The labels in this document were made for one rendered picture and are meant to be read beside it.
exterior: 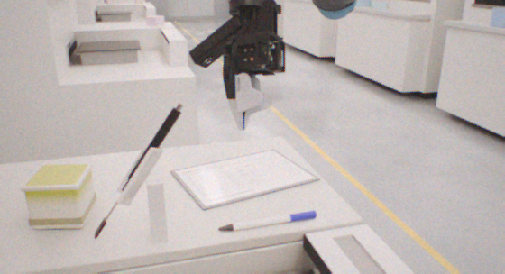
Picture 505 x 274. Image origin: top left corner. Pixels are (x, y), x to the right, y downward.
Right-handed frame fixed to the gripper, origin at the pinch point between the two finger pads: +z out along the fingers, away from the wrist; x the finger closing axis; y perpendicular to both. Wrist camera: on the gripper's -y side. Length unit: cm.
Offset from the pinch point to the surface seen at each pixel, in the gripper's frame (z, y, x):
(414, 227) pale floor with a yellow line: 41, 7, 187
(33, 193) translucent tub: 10.9, -15.6, -26.9
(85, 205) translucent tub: 12.8, -12.3, -21.3
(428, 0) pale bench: -163, 3, 405
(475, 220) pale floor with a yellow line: 38, 38, 209
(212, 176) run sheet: 9.0, -4.0, -1.7
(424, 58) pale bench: -107, -5, 425
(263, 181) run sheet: 9.8, 4.4, 0.6
